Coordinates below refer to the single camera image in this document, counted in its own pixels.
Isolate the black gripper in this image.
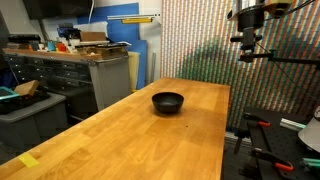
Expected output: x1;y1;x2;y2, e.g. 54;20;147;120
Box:
237;9;266;51

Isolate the black bowl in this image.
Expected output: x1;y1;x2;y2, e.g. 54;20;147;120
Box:
151;91;185;114

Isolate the wooden block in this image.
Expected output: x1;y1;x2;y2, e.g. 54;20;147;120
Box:
13;79;41;97

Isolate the silver aluminium extrusion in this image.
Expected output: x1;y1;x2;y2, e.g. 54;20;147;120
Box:
279;117;307;132

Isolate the black perforated breadboard table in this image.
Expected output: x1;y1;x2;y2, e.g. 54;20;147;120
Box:
222;106;320;180

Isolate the white rounded device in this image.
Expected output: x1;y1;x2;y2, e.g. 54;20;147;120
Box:
297;105;320;154

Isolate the yellow spirit level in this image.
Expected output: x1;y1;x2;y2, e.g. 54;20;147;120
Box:
121;17;155;25

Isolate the beige foam panel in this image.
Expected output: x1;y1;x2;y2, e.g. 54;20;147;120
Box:
127;51;141;93

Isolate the green aluminium extrusion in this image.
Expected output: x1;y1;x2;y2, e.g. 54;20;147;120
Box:
300;157;320;170

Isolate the cardboard box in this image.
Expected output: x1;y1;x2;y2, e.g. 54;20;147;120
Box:
79;30;108;43

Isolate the grey pegboard workbench cabinet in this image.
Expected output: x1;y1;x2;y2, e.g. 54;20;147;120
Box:
2;47;132;112

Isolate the orange small container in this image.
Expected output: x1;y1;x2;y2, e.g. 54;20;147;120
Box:
55;42;68;53

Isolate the teal cup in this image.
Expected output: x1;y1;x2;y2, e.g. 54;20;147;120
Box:
46;40;57;52

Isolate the black flat device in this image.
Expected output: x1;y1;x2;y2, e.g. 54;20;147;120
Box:
7;33;42;44

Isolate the grey plastic bin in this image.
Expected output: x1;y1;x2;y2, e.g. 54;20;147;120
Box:
0;91;68;150

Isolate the black tray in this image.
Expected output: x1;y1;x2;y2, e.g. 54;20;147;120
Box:
0;89;52;116

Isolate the teal tray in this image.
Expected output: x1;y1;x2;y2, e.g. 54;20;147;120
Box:
0;86;21;102

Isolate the yellow tape piece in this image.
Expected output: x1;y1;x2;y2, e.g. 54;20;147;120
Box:
17;152;41;169

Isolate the black stereo camera bar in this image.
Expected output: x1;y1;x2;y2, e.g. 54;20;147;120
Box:
229;34;264;44

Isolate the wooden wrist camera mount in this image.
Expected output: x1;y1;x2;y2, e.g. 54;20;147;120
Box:
265;0;295;20

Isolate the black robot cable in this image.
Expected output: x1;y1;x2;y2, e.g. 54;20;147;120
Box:
287;0;318;16

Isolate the orange handled black clamp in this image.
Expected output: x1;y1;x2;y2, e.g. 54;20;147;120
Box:
250;147;295;173
242;112;272;128

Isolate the white wall rail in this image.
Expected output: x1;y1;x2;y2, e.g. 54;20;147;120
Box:
106;13;162;20

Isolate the blue wall board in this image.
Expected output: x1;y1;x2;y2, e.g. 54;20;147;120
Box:
76;2;148;90

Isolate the black wall monitor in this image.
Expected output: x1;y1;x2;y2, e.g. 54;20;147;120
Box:
22;0;95;21

